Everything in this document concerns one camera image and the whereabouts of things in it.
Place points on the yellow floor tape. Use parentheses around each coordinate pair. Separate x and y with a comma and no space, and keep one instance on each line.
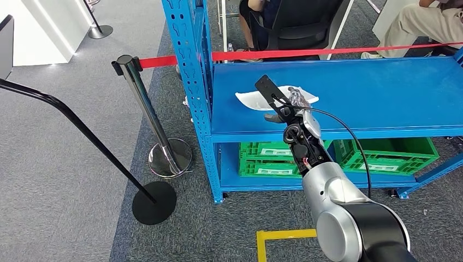
(261,249)

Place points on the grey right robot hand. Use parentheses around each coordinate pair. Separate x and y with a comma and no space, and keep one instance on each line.
(311,123)

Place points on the blue metal shelf rack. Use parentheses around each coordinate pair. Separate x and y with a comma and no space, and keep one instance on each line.
(380,94)

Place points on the white counter block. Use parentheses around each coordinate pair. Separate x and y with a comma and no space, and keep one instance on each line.
(39,32)

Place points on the person in black chair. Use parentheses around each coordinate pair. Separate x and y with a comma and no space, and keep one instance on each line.
(247,25)

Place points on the white desk panel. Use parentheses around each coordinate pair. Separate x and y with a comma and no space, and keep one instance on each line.
(387,18)

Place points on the black straight stanchion with base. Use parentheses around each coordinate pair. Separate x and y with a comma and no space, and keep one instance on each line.
(99,31)

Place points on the green open plastic crate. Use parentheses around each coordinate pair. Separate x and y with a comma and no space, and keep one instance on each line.
(401,155)

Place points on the chrome stanchion post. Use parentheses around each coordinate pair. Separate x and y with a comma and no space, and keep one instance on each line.
(144,97)

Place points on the dark flat panel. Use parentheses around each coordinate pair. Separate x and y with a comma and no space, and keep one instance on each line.
(6,47)

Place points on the silver and black right robot arm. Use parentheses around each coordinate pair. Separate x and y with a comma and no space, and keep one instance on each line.
(336,188)

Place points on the clear water bottle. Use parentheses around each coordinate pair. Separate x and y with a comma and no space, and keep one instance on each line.
(230,52)

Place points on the green folded plastic crate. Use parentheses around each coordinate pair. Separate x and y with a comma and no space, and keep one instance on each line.
(264,168)
(264,149)

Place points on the black curved stanchion pole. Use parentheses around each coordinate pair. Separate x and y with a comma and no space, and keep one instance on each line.
(153,206)

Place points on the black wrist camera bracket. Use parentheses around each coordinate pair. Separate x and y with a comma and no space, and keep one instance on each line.
(266,85)

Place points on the chrome stool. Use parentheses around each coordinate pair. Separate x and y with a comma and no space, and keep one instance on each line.
(92,2)

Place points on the person in beige trousers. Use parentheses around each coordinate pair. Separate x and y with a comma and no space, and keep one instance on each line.
(416,21)

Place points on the white desk frame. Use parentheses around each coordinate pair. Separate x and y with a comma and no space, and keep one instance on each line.
(224,32)

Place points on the white plastic shell part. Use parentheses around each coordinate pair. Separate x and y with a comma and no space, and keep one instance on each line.
(249,101)

